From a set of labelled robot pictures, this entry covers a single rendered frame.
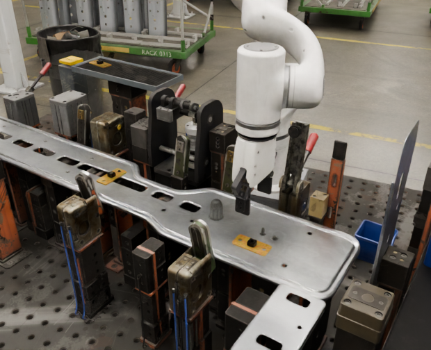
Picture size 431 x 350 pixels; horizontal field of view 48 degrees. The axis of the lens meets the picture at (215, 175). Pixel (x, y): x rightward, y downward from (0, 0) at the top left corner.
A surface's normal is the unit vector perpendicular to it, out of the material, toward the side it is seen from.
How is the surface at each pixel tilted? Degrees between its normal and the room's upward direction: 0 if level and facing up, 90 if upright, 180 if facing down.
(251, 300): 0
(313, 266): 0
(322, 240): 0
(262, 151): 90
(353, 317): 88
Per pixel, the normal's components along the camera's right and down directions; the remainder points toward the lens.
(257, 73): -0.18, 0.51
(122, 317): 0.00, -0.86
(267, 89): 0.06, 0.51
